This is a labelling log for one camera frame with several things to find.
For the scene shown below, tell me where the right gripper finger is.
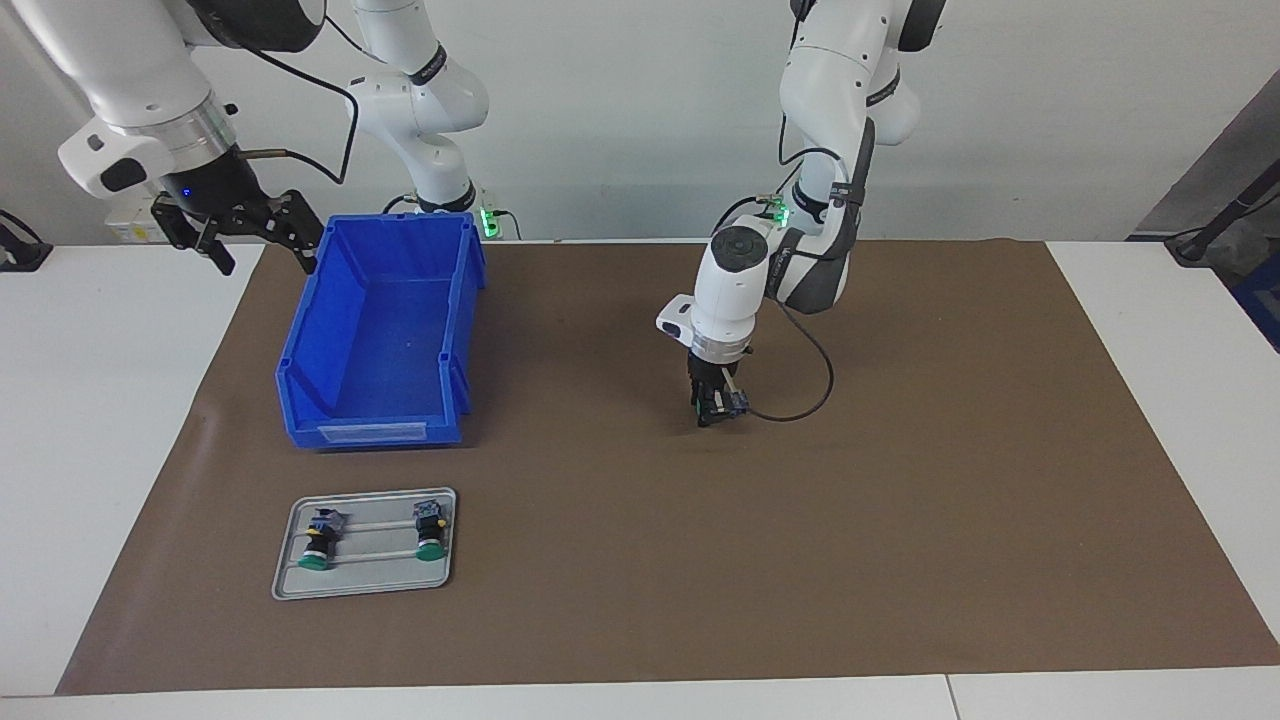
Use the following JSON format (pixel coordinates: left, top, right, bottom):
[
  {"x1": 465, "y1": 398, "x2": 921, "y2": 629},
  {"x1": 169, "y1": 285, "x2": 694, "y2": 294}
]
[
  {"x1": 150, "y1": 194, "x2": 238, "y2": 278},
  {"x1": 238, "y1": 188, "x2": 327, "y2": 275}
]

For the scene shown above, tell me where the white power box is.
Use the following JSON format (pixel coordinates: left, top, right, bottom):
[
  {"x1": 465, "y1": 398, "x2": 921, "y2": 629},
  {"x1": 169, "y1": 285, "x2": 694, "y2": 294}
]
[{"x1": 105, "y1": 195, "x2": 169, "y2": 245}]

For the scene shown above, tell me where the blue plastic storage bin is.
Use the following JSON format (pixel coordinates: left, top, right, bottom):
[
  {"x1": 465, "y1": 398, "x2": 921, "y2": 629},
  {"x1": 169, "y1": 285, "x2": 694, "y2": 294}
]
[{"x1": 275, "y1": 212, "x2": 488, "y2": 453}]

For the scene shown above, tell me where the brown table mat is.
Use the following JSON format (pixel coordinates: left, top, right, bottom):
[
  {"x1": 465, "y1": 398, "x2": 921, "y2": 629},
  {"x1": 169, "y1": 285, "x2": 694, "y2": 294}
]
[{"x1": 55, "y1": 238, "x2": 1280, "y2": 696}]

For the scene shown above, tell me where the silver metal tray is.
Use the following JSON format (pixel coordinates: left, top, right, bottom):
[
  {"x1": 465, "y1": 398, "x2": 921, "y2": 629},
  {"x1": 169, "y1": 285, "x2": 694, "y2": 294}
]
[{"x1": 271, "y1": 487, "x2": 458, "y2": 602}]

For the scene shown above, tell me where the black stand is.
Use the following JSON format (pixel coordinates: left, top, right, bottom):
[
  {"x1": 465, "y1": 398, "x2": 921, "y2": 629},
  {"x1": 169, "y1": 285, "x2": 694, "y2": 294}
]
[{"x1": 1165, "y1": 160, "x2": 1280, "y2": 266}]

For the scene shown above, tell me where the blue object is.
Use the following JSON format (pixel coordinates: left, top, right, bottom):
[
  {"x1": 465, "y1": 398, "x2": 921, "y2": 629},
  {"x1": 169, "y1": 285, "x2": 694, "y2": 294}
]
[{"x1": 1232, "y1": 250, "x2": 1280, "y2": 353}]

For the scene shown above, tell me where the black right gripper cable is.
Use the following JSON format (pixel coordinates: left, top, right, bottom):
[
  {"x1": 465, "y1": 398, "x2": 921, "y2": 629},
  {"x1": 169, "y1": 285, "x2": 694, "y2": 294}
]
[{"x1": 240, "y1": 10, "x2": 391, "y2": 187}]

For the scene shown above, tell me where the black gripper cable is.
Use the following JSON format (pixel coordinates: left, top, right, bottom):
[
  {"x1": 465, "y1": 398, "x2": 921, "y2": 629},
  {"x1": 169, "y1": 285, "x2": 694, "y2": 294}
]
[
  {"x1": 745, "y1": 110, "x2": 851, "y2": 423},
  {"x1": 240, "y1": 10, "x2": 391, "y2": 187}
]

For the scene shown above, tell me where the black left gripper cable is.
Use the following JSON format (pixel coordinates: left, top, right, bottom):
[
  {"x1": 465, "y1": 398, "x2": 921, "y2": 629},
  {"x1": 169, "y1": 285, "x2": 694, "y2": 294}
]
[{"x1": 745, "y1": 110, "x2": 851, "y2": 423}]

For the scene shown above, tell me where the black clamp with cable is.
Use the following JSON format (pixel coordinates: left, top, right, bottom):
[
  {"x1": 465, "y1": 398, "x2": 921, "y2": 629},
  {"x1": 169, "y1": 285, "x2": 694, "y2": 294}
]
[{"x1": 0, "y1": 208, "x2": 53, "y2": 273}]

